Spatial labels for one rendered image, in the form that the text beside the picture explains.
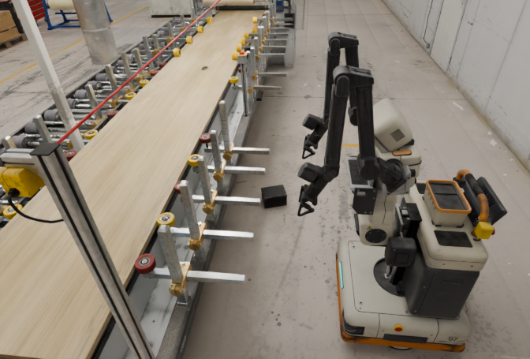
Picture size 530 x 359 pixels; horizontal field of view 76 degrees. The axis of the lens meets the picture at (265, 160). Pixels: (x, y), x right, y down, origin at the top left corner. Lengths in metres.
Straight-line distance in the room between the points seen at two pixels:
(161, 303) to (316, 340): 0.99
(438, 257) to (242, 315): 1.24
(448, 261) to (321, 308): 0.94
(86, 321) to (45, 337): 0.13
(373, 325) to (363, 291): 0.19
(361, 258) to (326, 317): 0.43
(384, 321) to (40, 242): 1.74
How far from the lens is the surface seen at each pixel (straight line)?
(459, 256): 1.79
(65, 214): 0.84
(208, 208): 1.82
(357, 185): 1.61
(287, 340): 2.29
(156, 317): 1.73
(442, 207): 1.82
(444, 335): 2.24
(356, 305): 2.12
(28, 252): 1.84
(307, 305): 2.41
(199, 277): 1.51
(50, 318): 1.55
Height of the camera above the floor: 2.04
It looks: 35 degrees down
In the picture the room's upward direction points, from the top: 2 degrees counter-clockwise
